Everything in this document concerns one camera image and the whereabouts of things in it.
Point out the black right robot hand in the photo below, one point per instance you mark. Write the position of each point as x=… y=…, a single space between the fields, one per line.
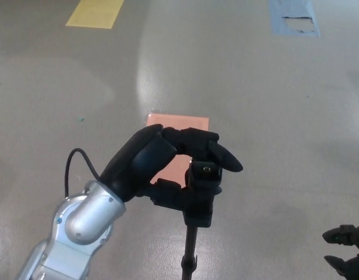
x=347 y=236

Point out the torn blue floor tape patch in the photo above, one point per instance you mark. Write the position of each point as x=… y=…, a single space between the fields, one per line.
x=293 y=8

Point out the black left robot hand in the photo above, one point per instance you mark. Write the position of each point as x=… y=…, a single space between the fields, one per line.
x=130 y=166

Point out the black phone stand tripod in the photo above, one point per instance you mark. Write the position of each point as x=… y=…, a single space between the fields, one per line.
x=204 y=186

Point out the pink floor tape patch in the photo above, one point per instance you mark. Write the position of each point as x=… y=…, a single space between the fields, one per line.
x=179 y=121

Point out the yellow floor tape patch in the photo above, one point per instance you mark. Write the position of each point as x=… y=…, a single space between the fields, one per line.
x=95 y=13

